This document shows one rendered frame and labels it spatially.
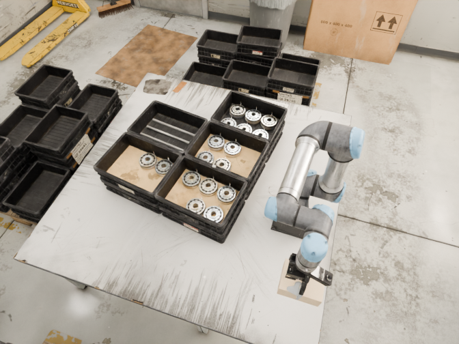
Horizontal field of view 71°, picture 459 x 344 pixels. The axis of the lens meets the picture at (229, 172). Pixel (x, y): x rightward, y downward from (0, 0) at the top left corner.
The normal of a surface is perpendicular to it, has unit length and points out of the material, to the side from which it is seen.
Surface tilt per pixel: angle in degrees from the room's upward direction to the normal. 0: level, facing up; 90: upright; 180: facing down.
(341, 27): 76
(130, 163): 0
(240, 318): 0
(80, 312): 0
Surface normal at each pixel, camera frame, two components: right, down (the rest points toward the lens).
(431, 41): -0.30, 0.78
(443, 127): 0.00, -0.57
